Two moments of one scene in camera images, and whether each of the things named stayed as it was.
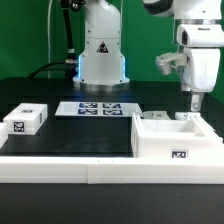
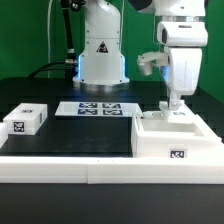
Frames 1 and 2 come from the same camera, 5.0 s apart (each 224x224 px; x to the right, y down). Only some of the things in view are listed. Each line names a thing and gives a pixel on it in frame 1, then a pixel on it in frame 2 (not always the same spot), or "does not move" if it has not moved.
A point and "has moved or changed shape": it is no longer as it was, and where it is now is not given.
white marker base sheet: x=98 y=109 does not move
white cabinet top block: x=26 y=119 does not move
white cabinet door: x=155 y=115 does not move
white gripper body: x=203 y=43 to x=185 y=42
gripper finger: x=196 y=100 to x=174 y=101
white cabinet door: x=187 y=115 has moved or changed shape
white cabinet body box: x=174 y=139 does not move
